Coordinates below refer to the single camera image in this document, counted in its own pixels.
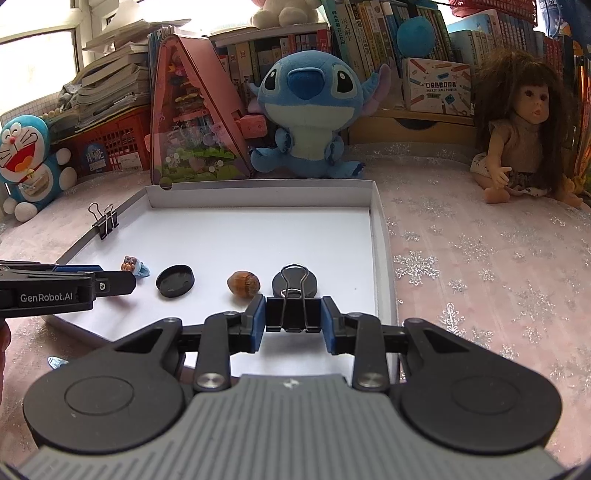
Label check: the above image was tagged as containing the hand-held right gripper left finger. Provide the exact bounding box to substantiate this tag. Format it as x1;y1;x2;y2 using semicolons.
111;294;267;393

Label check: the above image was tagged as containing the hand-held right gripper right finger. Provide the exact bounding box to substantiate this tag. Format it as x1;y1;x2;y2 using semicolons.
322;295;467;393

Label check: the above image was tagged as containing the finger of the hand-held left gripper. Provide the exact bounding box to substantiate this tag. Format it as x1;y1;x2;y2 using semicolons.
0;261;105;278
90;271;137;297

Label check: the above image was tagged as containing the blue bear hair clip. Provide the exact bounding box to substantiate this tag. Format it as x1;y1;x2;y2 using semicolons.
121;256;151;279

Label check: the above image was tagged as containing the black binder clip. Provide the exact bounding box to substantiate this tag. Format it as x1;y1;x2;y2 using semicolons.
267;264;322;333
89;203;120;241

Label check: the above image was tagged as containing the brown nut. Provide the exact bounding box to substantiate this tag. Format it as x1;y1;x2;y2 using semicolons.
226;271;262;301

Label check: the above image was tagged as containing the black round disc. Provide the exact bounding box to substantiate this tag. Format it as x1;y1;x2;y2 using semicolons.
271;268;318;298

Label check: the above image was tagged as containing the black round lid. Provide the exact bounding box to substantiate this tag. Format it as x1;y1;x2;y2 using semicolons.
156;264;195;300

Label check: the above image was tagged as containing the white cardboard box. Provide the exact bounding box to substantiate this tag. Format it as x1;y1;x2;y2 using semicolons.
46;179;399;384

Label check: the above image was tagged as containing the blue printed card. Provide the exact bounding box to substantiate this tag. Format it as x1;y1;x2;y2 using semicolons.
83;143;109;174

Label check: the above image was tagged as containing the blue robot cat plush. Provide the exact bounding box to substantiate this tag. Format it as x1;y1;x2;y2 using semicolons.
0;114;77;222

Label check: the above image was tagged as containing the pink snowflake tablecloth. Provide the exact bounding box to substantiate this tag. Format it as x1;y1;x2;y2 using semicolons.
0;141;591;462

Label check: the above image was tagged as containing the red plastic crate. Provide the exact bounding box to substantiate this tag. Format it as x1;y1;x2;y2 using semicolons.
51;104;153;178

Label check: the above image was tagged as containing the pink triangular toy house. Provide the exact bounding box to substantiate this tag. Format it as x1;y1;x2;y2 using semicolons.
150;33;269;185

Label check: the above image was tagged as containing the stack of books and papers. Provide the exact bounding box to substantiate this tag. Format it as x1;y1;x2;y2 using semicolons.
51;18;192;130

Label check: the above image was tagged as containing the wooden drawer box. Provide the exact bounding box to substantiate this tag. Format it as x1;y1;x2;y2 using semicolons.
348;108;478;148

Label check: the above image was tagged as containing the blue alien plush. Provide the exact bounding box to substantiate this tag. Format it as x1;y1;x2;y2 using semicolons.
247;51;391;180

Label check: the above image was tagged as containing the white printed cardboard carton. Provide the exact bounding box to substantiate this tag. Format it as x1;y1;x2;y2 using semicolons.
402;56;472;116

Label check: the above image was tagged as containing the brown-haired doll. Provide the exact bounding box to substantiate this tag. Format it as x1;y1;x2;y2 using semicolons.
470;48;587;208

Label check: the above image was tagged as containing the row of shelved books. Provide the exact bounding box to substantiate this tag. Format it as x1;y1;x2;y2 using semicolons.
210;0;591;116

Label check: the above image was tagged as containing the blue fuzzy ball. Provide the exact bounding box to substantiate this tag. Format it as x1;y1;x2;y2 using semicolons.
397;17;437;56

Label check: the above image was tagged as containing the shiny gold foil packet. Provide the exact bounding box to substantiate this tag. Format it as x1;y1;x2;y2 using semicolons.
573;41;591;195

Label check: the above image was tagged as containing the red mesh basket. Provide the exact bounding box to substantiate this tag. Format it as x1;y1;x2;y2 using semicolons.
450;0;539;21

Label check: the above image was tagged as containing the blue printed hanging bag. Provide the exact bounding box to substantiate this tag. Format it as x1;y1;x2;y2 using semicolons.
538;0;575;38

